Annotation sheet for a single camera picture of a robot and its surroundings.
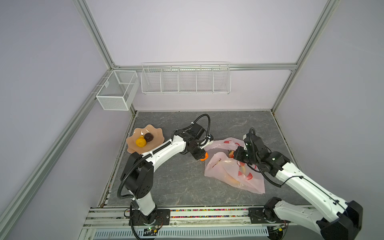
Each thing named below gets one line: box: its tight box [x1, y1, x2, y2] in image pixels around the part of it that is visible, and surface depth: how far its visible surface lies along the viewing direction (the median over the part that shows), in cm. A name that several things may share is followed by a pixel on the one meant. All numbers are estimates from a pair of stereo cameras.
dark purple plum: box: [144, 132, 154, 142], surface depth 102 cm
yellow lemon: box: [135, 135, 147, 148], surface depth 98 cm
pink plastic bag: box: [204, 137, 266, 194], surface depth 82 cm
